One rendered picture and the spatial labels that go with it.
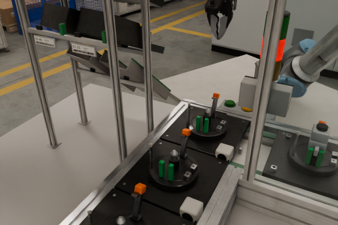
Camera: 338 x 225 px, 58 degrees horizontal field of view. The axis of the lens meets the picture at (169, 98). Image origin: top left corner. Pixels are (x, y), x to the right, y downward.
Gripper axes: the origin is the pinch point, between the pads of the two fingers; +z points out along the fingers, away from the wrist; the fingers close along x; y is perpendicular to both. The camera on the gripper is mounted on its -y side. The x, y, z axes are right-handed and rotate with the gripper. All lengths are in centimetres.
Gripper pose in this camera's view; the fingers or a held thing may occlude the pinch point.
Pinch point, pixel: (218, 36)
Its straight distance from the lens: 113.1
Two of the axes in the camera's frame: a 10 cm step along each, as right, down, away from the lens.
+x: -8.8, -2.3, 4.1
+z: 0.0, 8.7, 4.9
